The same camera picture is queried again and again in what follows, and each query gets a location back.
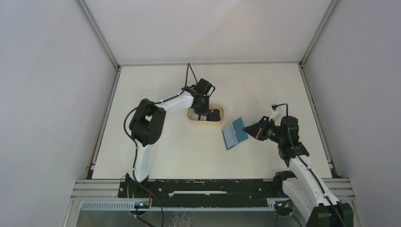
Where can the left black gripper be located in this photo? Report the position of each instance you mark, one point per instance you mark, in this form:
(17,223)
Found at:
(204,111)

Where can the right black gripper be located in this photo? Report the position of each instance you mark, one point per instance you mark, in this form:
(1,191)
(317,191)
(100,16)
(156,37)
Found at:
(257,130)

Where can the white card with black stripe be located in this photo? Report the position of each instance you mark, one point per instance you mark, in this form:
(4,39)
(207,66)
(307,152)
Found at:
(197,117)

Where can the blue card holder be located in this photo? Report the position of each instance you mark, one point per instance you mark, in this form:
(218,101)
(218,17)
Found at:
(234,134)

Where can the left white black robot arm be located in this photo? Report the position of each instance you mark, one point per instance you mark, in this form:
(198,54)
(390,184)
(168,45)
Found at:
(144,123)

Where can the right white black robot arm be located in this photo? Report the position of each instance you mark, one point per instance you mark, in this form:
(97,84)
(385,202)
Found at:
(311,197)

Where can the black card in tray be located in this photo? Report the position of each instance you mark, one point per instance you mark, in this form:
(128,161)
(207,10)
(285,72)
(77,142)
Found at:
(213,115)

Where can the beige oval tray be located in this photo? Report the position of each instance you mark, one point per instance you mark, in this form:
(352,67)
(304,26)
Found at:
(190,112)

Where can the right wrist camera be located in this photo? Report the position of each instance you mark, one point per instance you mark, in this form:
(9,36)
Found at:
(274,111)

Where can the black mounting base plate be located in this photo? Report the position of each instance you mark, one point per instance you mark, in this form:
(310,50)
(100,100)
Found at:
(206,193)

